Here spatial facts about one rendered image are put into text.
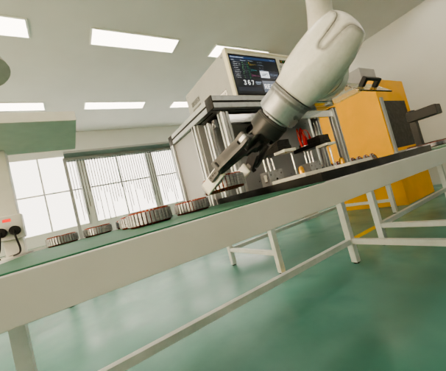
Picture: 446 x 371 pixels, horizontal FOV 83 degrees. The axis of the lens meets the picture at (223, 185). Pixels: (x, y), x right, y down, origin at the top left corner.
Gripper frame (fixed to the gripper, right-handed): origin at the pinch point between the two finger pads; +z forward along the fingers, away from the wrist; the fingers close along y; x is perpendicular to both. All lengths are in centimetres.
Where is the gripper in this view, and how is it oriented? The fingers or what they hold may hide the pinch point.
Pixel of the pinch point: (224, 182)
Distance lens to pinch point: 64.3
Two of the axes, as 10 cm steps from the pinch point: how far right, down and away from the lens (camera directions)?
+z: -5.4, 6.9, 4.8
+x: -6.1, -7.2, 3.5
